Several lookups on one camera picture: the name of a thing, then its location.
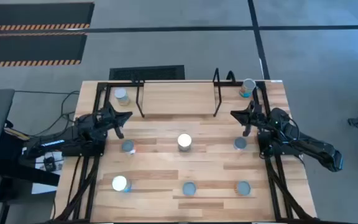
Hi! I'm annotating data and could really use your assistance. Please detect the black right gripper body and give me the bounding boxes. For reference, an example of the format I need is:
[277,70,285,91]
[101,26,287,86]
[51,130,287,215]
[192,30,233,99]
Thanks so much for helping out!
[242,102,265,137]

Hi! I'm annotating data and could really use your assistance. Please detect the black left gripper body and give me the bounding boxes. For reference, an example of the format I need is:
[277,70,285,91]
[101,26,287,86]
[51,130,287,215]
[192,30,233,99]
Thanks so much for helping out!
[96,104,124,140]

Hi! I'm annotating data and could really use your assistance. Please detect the peas tin can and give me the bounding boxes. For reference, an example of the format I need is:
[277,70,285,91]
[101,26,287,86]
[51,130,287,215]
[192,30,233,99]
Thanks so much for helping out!
[114,87,131,106]

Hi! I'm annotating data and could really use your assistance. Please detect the short tin can blue label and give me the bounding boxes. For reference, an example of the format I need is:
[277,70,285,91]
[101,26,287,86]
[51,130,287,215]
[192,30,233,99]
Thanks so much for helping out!
[233,136,248,151]
[182,181,197,197]

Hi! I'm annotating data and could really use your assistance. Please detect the short tin can red label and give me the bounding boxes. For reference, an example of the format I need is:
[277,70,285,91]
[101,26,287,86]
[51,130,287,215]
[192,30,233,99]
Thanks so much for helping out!
[121,139,136,156]

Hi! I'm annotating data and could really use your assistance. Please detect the tomatoes tin can blue label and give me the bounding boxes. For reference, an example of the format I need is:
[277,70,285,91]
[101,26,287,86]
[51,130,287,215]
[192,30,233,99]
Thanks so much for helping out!
[239,78,257,98]
[177,133,193,152]

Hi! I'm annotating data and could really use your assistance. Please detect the short tin can orange patterned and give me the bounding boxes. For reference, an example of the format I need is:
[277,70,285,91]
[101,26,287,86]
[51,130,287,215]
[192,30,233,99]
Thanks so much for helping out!
[234,180,252,197]

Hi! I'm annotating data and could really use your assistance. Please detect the wooden shelf black metal legs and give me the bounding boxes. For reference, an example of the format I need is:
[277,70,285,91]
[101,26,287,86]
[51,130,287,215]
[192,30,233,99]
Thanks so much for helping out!
[134,67,236,118]

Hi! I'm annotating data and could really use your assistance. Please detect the black floor vent grille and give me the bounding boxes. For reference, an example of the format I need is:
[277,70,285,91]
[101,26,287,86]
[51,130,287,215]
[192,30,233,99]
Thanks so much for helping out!
[109,65,186,81]

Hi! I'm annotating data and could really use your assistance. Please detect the tall tin can blue label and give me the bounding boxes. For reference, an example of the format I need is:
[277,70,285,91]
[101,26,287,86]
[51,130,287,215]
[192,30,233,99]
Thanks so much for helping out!
[111,175,132,193]

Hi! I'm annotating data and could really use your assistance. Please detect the small black device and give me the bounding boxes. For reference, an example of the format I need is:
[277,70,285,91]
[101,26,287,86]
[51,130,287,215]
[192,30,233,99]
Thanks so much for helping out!
[43,156,57,171]

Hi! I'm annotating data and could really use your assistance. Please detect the black floor tape line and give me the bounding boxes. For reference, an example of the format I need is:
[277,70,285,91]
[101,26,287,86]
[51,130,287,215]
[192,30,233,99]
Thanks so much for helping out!
[84,24,358,34]
[247,0,271,80]

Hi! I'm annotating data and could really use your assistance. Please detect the white paper sheet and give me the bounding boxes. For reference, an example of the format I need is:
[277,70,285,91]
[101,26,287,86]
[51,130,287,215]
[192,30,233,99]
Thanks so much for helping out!
[31,151,65,195]

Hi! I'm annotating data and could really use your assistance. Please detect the black furniture base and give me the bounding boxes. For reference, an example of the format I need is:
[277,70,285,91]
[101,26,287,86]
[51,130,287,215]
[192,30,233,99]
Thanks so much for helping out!
[0,136,60,187]

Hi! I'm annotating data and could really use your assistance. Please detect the black floor mat striped edge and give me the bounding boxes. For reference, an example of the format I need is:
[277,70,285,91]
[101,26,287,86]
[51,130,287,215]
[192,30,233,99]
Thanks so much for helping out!
[0,32,88,68]
[0,1,95,32]

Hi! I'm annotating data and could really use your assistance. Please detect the black aluminium table frame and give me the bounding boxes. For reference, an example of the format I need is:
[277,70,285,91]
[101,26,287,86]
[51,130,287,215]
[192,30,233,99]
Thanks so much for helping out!
[50,80,321,224]

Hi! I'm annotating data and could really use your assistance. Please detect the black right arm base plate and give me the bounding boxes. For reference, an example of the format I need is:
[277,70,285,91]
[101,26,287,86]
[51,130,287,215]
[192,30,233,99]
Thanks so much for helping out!
[258,129,307,156]

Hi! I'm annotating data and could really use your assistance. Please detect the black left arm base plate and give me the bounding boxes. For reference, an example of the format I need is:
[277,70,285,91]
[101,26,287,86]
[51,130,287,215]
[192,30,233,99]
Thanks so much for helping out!
[62,139,106,157]

